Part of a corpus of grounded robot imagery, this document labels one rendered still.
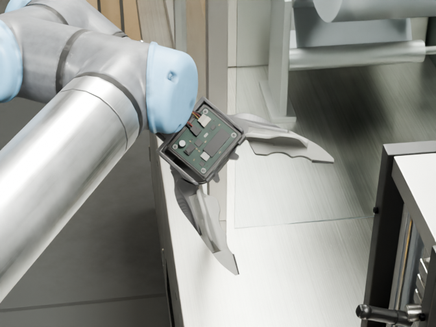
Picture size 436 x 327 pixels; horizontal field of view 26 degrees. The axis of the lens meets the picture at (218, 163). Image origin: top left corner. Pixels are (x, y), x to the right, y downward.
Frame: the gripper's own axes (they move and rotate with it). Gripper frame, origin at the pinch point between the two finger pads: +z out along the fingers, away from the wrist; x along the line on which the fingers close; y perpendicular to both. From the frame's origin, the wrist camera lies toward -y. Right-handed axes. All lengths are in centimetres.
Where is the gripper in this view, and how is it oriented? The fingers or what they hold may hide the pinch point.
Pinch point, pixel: (287, 220)
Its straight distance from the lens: 96.5
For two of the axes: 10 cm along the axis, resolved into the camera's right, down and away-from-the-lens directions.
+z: 7.6, 6.4, -1.1
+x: 6.5, -7.6, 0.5
